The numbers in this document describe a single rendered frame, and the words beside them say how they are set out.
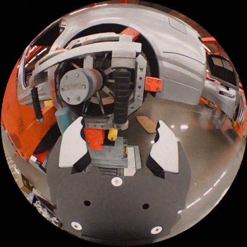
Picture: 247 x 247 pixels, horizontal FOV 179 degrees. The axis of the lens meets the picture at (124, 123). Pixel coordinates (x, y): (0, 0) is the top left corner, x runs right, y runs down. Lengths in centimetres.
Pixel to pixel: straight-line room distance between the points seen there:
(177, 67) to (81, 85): 59
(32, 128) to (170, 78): 100
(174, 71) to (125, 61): 50
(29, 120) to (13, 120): 18
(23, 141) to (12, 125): 14
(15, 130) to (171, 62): 106
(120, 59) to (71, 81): 19
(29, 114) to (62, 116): 36
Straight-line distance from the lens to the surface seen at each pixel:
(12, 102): 62
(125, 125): 23
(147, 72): 51
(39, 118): 40
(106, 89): 54
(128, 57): 20
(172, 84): 65
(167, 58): 64
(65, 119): 44
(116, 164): 85
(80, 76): 30
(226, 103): 242
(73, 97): 32
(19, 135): 64
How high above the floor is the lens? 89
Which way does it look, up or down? 32 degrees down
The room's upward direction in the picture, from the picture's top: 4 degrees clockwise
